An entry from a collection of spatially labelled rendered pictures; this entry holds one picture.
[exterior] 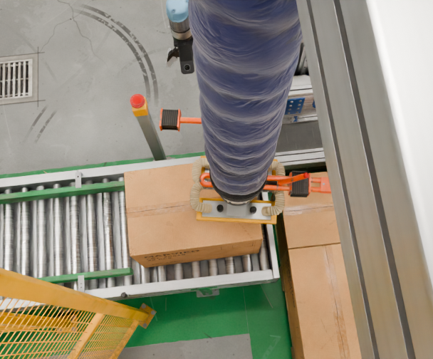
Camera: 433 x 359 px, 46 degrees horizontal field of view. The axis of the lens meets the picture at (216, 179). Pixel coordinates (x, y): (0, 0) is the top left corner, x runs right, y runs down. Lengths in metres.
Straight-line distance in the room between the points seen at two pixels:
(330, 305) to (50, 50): 2.62
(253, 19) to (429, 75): 0.70
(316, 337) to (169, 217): 0.96
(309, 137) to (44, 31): 2.09
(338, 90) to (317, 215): 2.54
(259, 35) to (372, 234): 0.75
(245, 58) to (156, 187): 1.47
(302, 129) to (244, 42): 2.36
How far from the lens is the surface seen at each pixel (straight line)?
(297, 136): 3.25
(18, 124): 3.78
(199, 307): 3.21
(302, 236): 2.72
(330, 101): 0.24
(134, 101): 2.44
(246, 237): 2.29
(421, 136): 0.17
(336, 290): 2.71
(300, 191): 2.07
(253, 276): 2.62
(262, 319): 3.20
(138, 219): 2.34
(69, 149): 3.59
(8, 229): 2.96
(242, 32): 0.91
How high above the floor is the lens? 3.20
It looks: 73 degrees down
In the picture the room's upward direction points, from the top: 6 degrees counter-clockwise
